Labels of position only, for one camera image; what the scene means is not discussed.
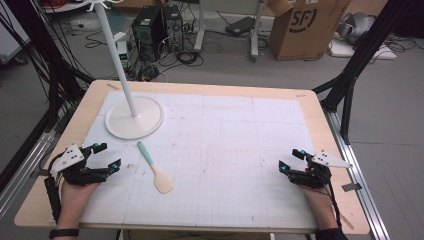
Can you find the black computer tower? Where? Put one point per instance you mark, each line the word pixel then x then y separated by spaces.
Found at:
pixel 146 33
pixel 173 28

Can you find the black metal stand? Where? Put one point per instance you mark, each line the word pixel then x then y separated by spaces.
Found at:
pixel 360 60

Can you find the grey tape strip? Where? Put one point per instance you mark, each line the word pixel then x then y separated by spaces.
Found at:
pixel 351 187

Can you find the white stand with round base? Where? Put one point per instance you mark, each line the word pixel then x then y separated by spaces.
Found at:
pixel 133 120

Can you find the person's left hand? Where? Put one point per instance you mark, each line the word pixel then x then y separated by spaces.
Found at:
pixel 74 200

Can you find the black wristband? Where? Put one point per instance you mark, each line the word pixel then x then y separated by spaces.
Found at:
pixel 64 233

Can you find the person's right hand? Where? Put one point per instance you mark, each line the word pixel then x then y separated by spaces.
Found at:
pixel 320 206

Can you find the aluminium rail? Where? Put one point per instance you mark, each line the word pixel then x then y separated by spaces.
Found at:
pixel 20 173
pixel 358 173

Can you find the brown cardboard box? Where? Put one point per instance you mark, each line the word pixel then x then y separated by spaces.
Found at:
pixel 305 30

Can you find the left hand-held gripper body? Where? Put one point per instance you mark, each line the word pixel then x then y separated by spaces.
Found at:
pixel 71 160

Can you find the grey bag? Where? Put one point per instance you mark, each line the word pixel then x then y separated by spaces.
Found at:
pixel 356 26

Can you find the white grid mat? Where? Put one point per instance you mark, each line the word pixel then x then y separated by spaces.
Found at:
pixel 216 150

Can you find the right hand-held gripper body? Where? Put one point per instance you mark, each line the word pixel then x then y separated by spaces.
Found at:
pixel 315 175

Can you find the white stand leg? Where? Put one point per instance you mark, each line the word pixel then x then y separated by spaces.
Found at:
pixel 200 26
pixel 256 33

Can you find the black power adapter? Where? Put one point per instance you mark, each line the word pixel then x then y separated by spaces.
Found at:
pixel 240 26

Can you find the black sleeve cuff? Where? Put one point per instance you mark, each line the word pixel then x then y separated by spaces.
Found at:
pixel 331 234

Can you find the white power supply unit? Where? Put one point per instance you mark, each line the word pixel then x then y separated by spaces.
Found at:
pixel 121 50

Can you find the white flat board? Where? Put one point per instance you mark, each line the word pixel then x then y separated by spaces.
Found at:
pixel 363 50

